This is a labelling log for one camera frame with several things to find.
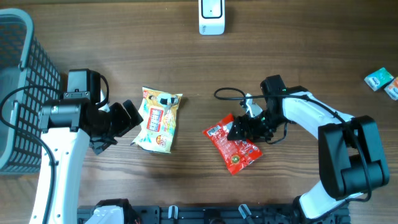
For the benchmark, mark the yellow wet wipes pack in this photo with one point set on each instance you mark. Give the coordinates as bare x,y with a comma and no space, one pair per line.
159,112

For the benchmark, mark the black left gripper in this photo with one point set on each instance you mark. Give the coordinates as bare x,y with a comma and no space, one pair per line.
98,144

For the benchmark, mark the white barcode scanner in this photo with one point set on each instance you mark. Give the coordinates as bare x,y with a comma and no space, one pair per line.
211,17

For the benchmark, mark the green packet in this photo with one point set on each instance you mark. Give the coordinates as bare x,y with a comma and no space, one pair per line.
378,79

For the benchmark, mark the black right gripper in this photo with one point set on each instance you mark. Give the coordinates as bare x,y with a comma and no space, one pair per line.
239,122

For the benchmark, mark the red snack bag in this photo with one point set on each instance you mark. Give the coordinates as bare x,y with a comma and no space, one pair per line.
236,154

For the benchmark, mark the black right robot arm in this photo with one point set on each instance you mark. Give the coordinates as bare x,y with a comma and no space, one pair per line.
351,159

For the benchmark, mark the grey plastic shopping basket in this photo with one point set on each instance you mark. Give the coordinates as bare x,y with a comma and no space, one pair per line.
27,69

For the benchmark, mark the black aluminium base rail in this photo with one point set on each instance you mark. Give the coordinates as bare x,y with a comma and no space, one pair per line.
267,214

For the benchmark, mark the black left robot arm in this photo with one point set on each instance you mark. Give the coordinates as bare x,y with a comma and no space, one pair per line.
79,120

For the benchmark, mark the orange tissue pack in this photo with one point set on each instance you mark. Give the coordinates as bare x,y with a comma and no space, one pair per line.
392,89

